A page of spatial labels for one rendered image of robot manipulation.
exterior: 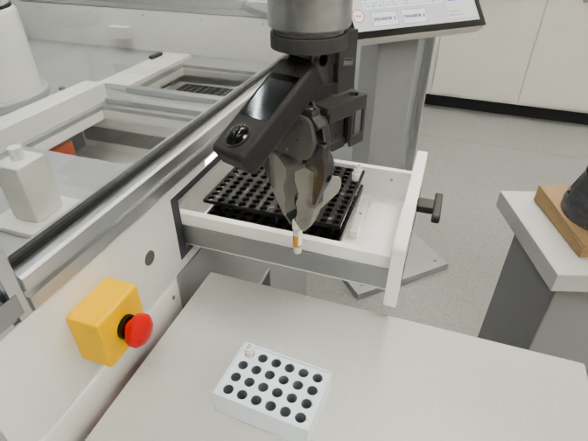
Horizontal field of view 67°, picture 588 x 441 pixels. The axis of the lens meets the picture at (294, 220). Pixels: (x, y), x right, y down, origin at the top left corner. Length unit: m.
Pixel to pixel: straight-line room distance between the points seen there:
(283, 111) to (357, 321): 0.39
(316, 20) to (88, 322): 0.38
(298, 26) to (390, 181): 0.47
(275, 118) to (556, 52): 3.31
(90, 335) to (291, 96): 0.33
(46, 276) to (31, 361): 0.09
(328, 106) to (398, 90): 1.28
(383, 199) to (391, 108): 0.92
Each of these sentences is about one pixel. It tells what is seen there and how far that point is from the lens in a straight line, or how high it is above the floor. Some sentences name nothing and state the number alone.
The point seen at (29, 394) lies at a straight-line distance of 0.56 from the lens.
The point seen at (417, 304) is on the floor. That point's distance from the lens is 1.84.
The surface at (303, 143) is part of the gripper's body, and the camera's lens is 0.43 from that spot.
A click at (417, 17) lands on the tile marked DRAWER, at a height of 1.00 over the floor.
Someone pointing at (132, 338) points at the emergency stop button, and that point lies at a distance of 0.54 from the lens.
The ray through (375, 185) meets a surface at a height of 0.86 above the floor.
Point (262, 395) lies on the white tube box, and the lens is 0.57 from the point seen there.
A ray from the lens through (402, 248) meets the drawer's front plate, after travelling 0.57.
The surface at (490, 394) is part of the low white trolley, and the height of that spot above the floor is 0.76.
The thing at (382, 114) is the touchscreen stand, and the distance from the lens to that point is 1.70.
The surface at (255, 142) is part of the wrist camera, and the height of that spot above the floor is 1.11.
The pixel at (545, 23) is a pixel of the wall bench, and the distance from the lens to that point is 3.59.
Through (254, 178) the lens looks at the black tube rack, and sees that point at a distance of 0.75.
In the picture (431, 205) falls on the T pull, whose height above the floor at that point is 0.91.
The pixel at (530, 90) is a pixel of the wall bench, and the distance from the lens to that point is 3.69.
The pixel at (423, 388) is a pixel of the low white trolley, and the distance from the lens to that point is 0.64.
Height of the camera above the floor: 1.27
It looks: 35 degrees down
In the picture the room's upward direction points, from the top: straight up
